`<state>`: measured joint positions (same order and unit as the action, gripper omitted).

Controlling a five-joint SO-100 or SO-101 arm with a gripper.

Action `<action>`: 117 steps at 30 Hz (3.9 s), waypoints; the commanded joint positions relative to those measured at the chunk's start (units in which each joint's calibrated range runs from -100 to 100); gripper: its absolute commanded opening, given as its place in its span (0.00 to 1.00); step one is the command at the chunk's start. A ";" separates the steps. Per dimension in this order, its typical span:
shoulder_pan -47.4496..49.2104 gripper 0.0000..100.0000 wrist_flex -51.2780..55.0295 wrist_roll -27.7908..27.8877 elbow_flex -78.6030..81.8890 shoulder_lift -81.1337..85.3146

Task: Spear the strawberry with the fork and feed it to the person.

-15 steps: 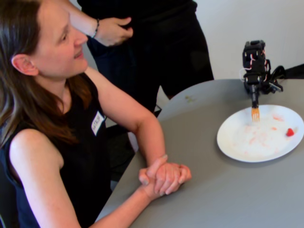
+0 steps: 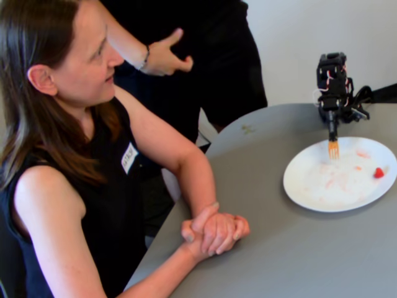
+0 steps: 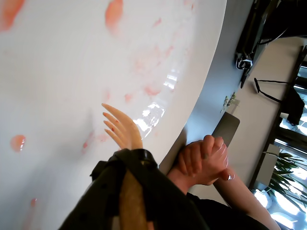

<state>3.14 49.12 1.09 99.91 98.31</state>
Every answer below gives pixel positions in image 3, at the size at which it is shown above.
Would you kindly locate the person's left forearm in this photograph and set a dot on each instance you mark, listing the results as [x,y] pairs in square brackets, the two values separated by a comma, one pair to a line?
[242,201]

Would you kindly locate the person's left hand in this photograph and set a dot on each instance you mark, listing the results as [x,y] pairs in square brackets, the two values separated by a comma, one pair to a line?
[217,165]

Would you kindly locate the small flower decoration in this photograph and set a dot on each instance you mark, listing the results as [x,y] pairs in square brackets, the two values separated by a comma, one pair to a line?
[229,100]

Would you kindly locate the person's right hand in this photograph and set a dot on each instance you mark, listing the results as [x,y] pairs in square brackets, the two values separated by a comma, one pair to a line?
[192,159]

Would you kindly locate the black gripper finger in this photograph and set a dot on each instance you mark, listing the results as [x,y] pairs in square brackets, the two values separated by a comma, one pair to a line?
[163,198]
[105,191]

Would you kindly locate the black framed window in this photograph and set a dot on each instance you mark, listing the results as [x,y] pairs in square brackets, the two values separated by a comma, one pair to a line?
[295,141]

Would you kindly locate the pink strawberry piece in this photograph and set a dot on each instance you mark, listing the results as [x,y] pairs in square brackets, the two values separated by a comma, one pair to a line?
[18,142]
[9,14]
[114,13]

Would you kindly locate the white plate with red stains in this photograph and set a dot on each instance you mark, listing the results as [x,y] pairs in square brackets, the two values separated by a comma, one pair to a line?
[72,72]

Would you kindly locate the person's right forearm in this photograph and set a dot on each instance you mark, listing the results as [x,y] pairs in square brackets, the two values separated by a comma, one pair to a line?
[178,183]

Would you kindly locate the green leafy plant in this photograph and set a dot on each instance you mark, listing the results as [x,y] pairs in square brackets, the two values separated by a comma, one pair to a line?
[287,172]

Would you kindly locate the black monitor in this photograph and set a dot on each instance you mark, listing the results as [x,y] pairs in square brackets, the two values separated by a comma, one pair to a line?
[259,24]

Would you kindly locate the person's black shirt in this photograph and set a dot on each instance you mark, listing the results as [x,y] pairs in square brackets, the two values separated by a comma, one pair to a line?
[216,215]

